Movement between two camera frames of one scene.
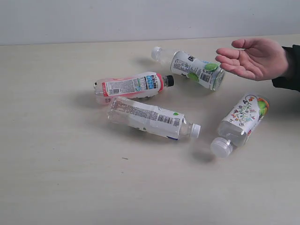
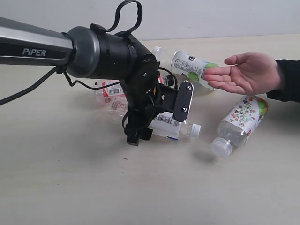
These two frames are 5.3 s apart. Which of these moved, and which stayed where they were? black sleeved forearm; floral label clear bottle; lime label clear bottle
Moved: black sleeved forearm
Stayed: lime label clear bottle; floral label clear bottle
